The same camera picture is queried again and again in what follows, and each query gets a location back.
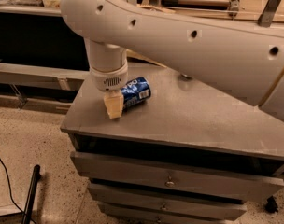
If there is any grey drawer cabinet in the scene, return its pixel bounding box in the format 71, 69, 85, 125
61, 63, 284, 224

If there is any grey metal bench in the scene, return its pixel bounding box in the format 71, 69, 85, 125
0, 63, 88, 114

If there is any black floor cable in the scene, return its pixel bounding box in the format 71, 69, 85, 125
0, 144, 37, 224

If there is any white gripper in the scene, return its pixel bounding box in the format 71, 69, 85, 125
90, 63, 128, 119

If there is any black cabinet caster wheel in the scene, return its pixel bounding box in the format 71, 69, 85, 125
265, 196, 278, 214

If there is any blue pepsi can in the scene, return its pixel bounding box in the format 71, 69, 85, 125
121, 77, 151, 109

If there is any black pole on floor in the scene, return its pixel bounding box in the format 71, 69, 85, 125
21, 164, 41, 224

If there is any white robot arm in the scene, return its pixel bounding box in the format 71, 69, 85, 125
61, 0, 284, 122

